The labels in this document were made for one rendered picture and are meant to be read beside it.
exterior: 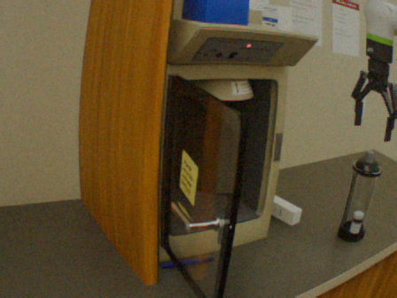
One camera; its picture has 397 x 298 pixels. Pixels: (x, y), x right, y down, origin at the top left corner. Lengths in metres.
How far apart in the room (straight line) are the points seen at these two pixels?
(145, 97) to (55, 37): 0.53
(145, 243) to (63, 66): 0.60
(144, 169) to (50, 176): 0.57
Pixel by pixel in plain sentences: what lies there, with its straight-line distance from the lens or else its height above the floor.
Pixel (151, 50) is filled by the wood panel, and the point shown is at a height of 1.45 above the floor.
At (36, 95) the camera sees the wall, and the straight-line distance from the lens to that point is 1.34.
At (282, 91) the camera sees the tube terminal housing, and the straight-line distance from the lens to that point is 1.15.
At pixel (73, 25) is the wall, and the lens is 1.33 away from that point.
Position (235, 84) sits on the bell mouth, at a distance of 1.10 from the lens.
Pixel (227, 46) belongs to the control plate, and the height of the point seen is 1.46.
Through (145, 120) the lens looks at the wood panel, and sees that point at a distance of 0.88.
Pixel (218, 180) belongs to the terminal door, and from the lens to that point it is 0.77.
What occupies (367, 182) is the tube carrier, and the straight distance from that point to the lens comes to 1.25.
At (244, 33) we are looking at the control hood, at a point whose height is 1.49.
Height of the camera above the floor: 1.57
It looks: 19 degrees down
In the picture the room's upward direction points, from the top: 4 degrees clockwise
